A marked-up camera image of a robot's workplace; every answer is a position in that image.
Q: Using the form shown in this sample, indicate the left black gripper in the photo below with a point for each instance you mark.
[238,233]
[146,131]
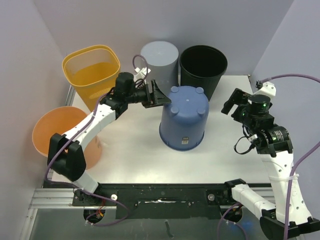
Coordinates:
[156,98]

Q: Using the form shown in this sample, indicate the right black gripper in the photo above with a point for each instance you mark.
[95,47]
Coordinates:
[236,102]

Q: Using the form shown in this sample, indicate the grey plastic bucket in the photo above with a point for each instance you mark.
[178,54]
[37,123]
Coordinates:
[162,59]

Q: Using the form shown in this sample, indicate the blue plastic bucket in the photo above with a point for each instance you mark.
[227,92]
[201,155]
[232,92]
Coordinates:
[183,121]

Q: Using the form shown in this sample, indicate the black ribbed waste bin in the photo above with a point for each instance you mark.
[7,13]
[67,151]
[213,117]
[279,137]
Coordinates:
[202,66]

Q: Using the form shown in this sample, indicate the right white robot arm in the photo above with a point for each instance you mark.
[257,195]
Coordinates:
[288,217]

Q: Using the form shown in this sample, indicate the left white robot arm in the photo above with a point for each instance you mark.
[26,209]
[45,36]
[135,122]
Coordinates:
[66,151]

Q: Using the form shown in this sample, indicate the yellow mesh waste bin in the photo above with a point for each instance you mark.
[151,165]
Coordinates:
[92,71]

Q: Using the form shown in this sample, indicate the orange plastic bucket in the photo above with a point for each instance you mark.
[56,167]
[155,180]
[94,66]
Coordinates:
[60,120]

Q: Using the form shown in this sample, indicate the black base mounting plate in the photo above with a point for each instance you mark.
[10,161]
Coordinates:
[160,201]

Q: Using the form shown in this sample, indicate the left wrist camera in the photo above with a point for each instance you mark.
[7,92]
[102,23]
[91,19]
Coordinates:
[141,73]

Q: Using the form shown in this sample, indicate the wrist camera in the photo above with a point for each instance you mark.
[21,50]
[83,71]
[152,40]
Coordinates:
[141,73]
[265,88]

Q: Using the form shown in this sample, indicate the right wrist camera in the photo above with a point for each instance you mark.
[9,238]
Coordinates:
[265,88]

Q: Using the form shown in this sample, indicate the aluminium frame rail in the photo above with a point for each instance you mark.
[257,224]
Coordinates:
[58,198]

